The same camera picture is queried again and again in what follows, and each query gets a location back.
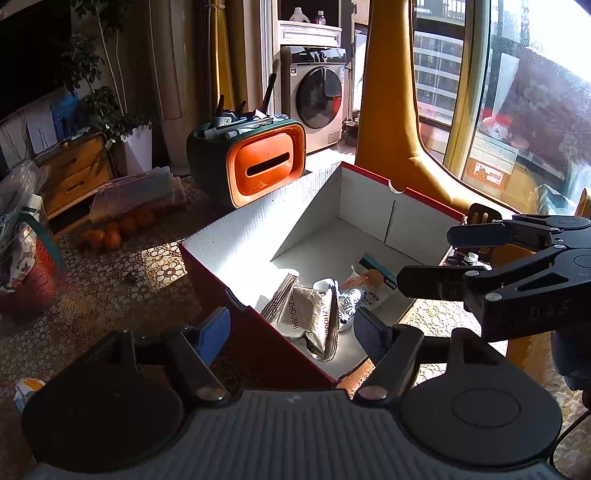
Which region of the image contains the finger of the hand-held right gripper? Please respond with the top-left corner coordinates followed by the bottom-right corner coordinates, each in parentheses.
top-left (397, 247), bottom-right (571, 302)
top-left (447, 213), bottom-right (555, 250)

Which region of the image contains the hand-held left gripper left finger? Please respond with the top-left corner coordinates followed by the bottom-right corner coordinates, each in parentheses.
top-left (121, 307), bottom-right (232, 402)

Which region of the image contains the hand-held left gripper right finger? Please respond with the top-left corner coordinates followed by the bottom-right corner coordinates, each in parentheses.
top-left (353, 307), bottom-right (485, 407)

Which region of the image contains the red cardboard box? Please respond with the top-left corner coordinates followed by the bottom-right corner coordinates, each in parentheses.
top-left (179, 161), bottom-right (467, 388)

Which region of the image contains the dark slotted spatula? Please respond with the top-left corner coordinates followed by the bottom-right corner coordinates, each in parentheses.
top-left (467, 203), bottom-right (503, 227)

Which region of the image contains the white crumpled snack packet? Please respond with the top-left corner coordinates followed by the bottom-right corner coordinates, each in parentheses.
top-left (314, 277), bottom-right (370, 334)

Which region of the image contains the beige snack packet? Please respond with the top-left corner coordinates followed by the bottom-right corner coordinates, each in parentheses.
top-left (260, 272), bottom-right (300, 324)
top-left (270, 285), bottom-right (340, 364)

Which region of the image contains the pile of oranges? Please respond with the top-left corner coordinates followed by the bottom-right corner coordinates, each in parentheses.
top-left (78, 208), bottom-right (155, 252)

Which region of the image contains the orange green tissue box organiser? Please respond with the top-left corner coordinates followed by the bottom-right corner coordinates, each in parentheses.
top-left (186, 117), bottom-right (308, 208)

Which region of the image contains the white planter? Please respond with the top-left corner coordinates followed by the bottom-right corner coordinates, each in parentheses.
top-left (111, 122), bottom-right (153, 176)

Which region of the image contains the white yellow small packet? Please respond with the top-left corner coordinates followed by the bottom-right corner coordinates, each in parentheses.
top-left (14, 377), bottom-right (47, 414)

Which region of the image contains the wooden drawer cabinet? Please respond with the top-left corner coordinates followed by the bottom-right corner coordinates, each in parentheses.
top-left (34, 131), bottom-right (118, 220)

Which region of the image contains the beige washing machine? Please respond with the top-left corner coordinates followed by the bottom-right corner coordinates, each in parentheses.
top-left (281, 45), bottom-right (347, 155)

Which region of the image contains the clear plastic bag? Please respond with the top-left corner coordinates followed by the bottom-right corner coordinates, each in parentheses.
top-left (0, 159), bottom-right (51, 296)

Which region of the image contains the green potted plant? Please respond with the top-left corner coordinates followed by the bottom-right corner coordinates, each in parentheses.
top-left (55, 0), bottom-right (153, 144)

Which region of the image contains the blue picture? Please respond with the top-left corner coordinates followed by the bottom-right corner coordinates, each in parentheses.
top-left (51, 92), bottom-right (79, 139)

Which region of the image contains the white laundry cabinet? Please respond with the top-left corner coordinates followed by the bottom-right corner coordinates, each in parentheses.
top-left (277, 21), bottom-right (343, 49)

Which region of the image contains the white board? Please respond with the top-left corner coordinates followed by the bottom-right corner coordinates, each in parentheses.
top-left (25, 99), bottom-right (61, 153)

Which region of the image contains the golden curtain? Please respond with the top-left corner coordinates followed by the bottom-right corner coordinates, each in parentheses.
top-left (208, 0), bottom-right (264, 121)

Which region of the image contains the black television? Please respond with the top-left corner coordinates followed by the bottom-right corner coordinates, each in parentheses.
top-left (0, 0), bottom-right (75, 121)

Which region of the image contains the black cable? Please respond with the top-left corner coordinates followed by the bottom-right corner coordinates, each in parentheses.
top-left (549, 406), bottom-right (591, 472)

